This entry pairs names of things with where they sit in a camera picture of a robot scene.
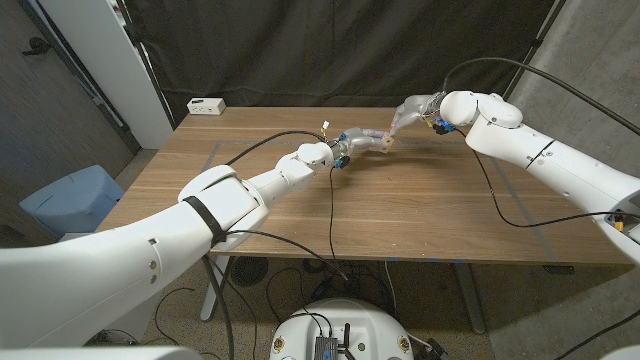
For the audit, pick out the grey electronics box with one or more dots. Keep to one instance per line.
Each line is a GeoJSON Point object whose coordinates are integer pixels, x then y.
{"type": "Point", "coordinates": [325, 348]}

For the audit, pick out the black backdrop stand pole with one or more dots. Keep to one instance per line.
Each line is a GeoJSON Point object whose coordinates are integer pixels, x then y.
{"type": "Point", "coordinates": [145, 60]}
{"type": "Point", "coordinates": [532, 50]}

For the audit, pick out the white power strip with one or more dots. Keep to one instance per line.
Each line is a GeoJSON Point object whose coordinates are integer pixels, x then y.
{"type": "Point", "coordinates": [206, 106]}

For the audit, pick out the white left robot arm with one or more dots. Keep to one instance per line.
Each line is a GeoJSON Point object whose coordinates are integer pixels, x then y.
{"type": "Point", "coordinates": [210, 225]}

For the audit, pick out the black backdrop curtain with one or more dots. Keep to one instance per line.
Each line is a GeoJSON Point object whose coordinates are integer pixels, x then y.
{"type": "Point", "coordinates": [340, 50]}

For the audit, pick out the white table leg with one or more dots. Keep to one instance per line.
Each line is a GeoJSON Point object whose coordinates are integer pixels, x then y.
{"type": "Point", "coordinates": [212, 295]}

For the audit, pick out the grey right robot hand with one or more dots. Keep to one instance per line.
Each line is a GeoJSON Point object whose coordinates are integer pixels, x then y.
{"type": "Point", "coordinates": [417, 110]}

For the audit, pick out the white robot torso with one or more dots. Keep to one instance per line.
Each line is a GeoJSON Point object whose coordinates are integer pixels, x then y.
{"type": "Point", "coordinates": [345, 315]}

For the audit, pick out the large wooden panel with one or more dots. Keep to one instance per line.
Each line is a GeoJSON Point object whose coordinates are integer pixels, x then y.
{"type": "Point", "coordinates": [440, 143]}

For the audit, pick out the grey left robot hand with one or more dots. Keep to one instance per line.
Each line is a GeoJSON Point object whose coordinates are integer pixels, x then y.
{"type": "Point", "coordinates": [360, 141]}

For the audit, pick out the grey table leg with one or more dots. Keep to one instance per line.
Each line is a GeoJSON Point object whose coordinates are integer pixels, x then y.
{"type": "Point", "coordinates": [470, 300]}

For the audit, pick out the blue plastic bin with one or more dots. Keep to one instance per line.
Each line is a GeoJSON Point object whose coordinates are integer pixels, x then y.
{"type": "Point", "coordinates": [70, 200]}

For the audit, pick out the round black fan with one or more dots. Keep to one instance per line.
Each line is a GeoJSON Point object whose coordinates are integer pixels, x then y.
{"type": "Point", "coordinates": [248, 271]}

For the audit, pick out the wooden block with holes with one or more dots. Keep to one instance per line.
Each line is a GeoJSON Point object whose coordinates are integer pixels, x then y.
{"type": "Point", "coordinates": [386, 144]}

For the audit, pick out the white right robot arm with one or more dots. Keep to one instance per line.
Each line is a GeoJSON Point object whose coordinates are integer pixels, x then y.
{"type": "Point", "coordinates": [550, 155]}

